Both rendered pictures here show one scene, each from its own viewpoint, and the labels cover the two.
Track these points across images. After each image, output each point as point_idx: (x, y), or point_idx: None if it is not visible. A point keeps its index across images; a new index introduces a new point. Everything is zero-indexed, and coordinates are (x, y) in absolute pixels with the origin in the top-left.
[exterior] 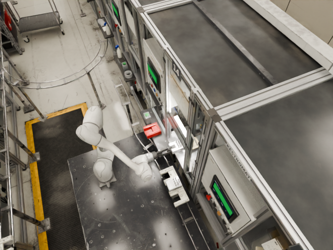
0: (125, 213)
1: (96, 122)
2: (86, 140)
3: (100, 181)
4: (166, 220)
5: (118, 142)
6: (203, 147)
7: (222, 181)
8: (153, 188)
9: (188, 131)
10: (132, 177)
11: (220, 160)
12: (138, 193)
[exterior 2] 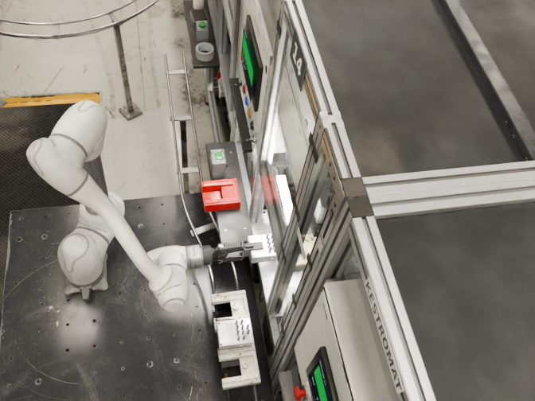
0: (106, 370)
1: (83, 142)
2: (47, 176)
3: (69, 281)
4: None
5: (138, 202)
6: (316, 270)
7: (335, 368)
8: (188, 331)
9: (293, 220)
10: (146, 291)
11: (345, 317)
12: (149, 332)
